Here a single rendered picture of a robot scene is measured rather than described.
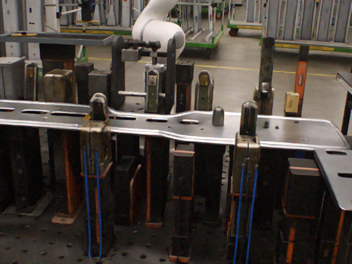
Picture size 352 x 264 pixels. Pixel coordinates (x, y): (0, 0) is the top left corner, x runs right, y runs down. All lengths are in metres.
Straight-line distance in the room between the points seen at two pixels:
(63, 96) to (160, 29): 0.48
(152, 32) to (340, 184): 0.99
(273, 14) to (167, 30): 6.51
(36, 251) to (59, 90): 0.48
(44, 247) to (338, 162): 0.76
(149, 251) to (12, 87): 0.66
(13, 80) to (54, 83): 0.14
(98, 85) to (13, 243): 0.51
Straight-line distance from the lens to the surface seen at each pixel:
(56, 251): 1.18
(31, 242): 1.23
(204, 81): 1.28
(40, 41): 1.51
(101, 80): 1.35
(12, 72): 1.41
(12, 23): 5.72
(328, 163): 0.99
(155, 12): 1.73
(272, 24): 8.06
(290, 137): 1.11
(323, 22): 8.31
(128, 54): 1.31
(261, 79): 1.27
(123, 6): 8.93
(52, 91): 1.37
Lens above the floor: 1.38
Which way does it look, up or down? 20 degrees down
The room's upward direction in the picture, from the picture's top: 2 degrees clockwise
